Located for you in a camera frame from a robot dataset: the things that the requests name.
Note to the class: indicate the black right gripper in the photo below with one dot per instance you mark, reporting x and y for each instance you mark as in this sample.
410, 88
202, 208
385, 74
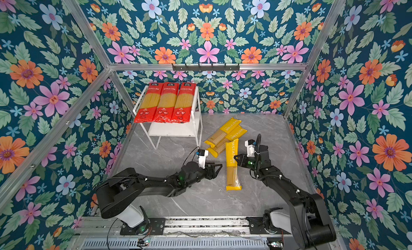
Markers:
242, 162

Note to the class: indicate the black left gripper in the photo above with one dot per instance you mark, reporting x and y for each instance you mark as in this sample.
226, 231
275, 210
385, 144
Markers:
214, 174

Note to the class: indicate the yellow pasta pack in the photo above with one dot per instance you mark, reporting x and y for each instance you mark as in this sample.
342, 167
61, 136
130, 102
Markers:
236, 133
232, 180
222, 132

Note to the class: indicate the red spaghetti bag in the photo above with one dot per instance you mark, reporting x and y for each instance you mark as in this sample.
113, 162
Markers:
167, 103
183, 106
149, 103

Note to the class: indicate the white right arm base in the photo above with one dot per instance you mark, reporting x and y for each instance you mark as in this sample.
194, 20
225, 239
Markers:
277, 218

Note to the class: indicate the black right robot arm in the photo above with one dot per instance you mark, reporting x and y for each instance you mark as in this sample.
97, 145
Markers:
307, 218

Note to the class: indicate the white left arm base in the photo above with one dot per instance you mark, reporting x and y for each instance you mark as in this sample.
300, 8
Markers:
135, 217

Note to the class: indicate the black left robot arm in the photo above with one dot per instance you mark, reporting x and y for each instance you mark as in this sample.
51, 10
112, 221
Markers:
115, 194

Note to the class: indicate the white two-tier shelf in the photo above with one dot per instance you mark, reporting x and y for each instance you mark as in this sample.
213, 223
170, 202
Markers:
192, 129

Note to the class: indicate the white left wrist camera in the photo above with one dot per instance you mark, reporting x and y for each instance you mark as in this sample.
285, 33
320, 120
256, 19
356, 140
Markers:
201, 157

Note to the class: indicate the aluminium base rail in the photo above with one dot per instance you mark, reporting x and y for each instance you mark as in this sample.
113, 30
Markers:
182, 233

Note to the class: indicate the black wall hook rail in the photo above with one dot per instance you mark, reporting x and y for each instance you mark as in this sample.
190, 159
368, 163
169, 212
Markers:
206, 67

